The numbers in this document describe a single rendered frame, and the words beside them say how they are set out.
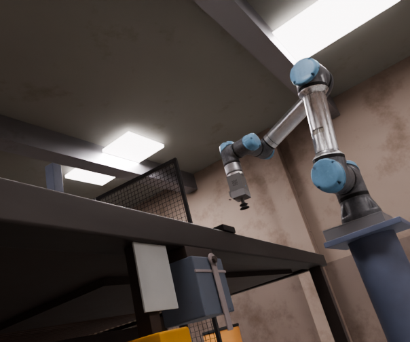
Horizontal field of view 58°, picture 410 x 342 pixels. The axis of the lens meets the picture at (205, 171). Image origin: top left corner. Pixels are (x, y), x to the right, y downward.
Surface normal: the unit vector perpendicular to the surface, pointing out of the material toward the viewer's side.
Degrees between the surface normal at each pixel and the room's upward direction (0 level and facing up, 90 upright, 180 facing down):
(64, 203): 90
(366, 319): 90
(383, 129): 90
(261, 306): 90
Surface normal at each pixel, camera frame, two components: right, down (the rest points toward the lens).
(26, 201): 0.84, -0.40
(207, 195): -0.58, -0.19
